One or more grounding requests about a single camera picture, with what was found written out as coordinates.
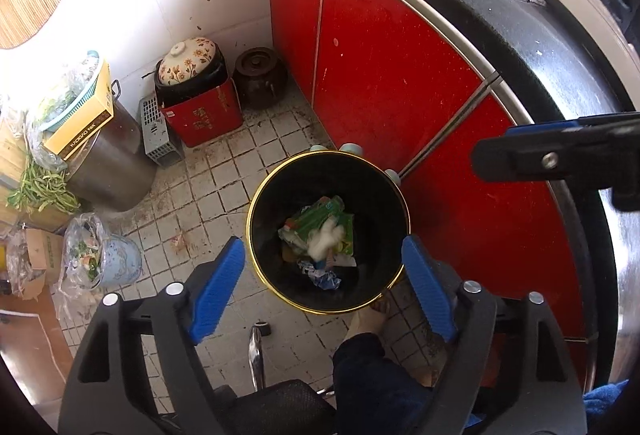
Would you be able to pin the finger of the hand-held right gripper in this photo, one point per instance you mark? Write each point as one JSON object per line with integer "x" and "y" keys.
{"x": 550, "y": 160}

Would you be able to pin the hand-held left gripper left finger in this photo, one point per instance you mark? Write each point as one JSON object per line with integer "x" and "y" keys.
{"x": 215, "y": 290}

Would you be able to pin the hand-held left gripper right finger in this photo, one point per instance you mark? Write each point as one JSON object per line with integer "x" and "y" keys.
{"x": 430, "y": 290}

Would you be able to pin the black trash bin gold rim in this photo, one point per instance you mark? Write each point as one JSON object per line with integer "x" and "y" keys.
{"x": 380, "y": 225}

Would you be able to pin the green printed snack bag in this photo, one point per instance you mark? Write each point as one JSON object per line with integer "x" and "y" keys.
{"x": 345, "y": 230}

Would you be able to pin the white plastic piece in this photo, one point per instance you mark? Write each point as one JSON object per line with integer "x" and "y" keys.
{"x": 325, "y": 239}

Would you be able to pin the green food wrapper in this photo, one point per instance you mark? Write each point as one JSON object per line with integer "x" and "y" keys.
{"x": 310, "y": 219}

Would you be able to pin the person's foot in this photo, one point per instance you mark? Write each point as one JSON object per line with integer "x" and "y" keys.
{"x": 367, "y": 320}

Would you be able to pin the pale blue bucket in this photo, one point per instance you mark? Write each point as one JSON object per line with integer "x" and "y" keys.
{"x": 122, "y": 260}

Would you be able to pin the person's leg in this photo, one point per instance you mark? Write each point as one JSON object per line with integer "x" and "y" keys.
{"x": 380, "y": 390}

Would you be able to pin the pale blue bottle cap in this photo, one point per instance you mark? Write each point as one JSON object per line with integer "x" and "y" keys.
{"x": 392, "y": 176}
{"x": 318, "y": 148}
{"x": 352, "y": 147}

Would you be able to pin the black mesh chair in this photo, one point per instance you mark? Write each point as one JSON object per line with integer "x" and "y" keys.
{"x": 280, "y": 402}

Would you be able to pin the clear bag of scraps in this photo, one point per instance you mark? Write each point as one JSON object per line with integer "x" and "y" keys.
{"x": 82, "y": 255}

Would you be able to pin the large steel pot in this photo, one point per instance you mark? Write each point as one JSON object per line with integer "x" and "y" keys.
{"x": 112, "y": 165}

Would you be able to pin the grey plastic crate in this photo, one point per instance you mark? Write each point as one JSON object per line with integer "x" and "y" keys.
{"x": 159, "y": 135}

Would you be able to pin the red cardboard box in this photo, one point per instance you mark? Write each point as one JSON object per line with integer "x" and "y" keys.
{"x": 207, "y": 117}

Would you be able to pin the brown cardboard box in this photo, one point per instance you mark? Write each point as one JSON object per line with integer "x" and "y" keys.
{"x": 42, "y": 252}
{"x": 12, "y": 150}

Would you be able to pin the pile of green beans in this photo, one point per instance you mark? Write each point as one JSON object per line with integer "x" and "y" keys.
{"x": 42, "y": 190}

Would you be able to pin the person's blue fleece robe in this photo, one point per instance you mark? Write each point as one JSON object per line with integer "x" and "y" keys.
{"x": 605, "y": 402}

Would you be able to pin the yellow flat box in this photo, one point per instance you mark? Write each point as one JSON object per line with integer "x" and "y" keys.
{"x": 82, "y": 122}

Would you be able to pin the brown clay pot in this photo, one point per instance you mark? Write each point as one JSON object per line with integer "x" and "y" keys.
{"x": 260, "y": 77}

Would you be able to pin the floral ceramic pot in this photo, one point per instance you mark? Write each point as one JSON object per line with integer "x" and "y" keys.
{"x": 187, "y": 60}

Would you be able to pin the teal plastic basket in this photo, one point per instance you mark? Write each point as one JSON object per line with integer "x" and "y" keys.
{"x": 87, "y": 82}

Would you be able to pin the clear bag of greens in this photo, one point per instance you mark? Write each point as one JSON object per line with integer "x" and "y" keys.
{"x": 42, "y": 115}

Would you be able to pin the narrow red cabinet door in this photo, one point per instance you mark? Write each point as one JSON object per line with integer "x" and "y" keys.
{"x": 295, "y": 15}

